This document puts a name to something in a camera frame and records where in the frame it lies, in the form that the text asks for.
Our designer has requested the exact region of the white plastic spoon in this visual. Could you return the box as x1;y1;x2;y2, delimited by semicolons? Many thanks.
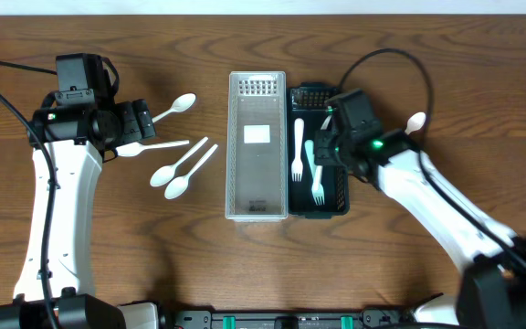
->
114;140;189;157
150;136;208;187
153;93;196;123
164;144;218;200

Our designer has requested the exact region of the white wooden fork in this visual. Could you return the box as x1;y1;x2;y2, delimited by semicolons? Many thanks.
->
311;165;324;206
291;118;305;182

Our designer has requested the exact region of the white wooden spoon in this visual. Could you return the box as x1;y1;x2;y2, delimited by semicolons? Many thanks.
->
405;111;426;135

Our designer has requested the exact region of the white plastic spoon top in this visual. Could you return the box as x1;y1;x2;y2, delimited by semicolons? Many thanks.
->
153;93;196;123

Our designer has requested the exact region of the pale mint plastic fork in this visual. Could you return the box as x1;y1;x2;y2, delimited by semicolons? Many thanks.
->
304;140;316;179

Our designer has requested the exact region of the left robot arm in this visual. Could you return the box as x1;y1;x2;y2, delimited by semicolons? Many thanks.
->
0;53;156;328

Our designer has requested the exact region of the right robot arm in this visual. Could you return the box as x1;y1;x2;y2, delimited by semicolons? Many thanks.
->
315;90;526;328

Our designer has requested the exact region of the dark green plastic basket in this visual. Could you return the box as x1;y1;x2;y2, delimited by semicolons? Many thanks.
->
286;82;350;219

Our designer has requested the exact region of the clear plastic basket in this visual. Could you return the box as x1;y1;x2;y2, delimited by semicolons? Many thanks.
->
225;71;289;222

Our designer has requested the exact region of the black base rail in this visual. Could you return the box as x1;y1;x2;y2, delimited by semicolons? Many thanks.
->
174;308;412;329

